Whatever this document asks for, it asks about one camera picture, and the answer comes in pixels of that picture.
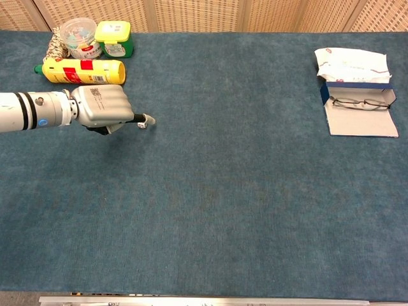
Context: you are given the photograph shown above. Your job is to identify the braided beige rope bundle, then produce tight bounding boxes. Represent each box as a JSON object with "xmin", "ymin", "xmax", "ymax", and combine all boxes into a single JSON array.
[{"xmin": 43, "ymin": 25, "xmax": 71, "ymax": 64}]

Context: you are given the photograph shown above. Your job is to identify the woven folding screen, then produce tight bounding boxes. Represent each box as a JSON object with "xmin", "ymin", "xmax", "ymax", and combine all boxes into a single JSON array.
[{"xmin": 0, "ymin": 0, "xmax": 408, "ymax": 33}]

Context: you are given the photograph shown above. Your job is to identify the open blue grey glasses case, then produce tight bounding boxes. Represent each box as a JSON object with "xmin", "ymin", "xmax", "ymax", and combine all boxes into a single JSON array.
[{"xmin": 319, "ymin": 81, "xmax": 400, "ymax": 138}]

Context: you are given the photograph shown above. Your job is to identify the blue felt table cloth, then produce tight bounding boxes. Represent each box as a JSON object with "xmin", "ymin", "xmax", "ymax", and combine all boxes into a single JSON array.
[{"xmin": 0, "ymin": 30, "xmax": 408, "ymax": 302}]

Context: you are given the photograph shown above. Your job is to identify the white tissue pack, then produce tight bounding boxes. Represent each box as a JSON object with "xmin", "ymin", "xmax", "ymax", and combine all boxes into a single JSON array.
[{"xmin": 313, "ymin": 47, "xmax": 393, "ymax": 84}]

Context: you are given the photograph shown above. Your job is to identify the yellow bottle with green cap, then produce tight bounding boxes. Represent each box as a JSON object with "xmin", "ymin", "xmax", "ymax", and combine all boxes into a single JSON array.
[{"xmin": 34, "ymin": 58, "xmax": 127, "ymax": 85}]

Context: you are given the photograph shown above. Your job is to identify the thin black frame eyeglasses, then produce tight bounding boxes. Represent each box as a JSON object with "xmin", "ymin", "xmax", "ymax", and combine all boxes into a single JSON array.
[{"xmin": 330, "ymin": 96, "xmax": 391, "ymax": 111}]

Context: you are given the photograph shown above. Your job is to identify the green container with yellow lid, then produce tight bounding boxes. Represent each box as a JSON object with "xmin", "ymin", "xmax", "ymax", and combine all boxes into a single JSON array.
[{"xmin": 94, "ymin": 20, "xmax": 135, "ymax": 59}]

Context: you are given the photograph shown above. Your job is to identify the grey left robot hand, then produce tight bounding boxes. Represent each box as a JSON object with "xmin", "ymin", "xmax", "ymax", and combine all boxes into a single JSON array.
[{"xmin": 68, "ymin": 84, "xmax": 157, "ymax": 136}]

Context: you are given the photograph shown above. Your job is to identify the clear plastic jar of clips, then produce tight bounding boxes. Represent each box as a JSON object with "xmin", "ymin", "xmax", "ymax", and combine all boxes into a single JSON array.
[{"xmin": 59, "ymin": 17, "xmax": 103, "ymax": 60}]

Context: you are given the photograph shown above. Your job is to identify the aluminium rail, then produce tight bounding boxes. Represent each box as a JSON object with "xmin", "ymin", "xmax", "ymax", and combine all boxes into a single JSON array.
[{"xmin": 38, "ymin": 295, "xmax": 370, "ymax": 306}]

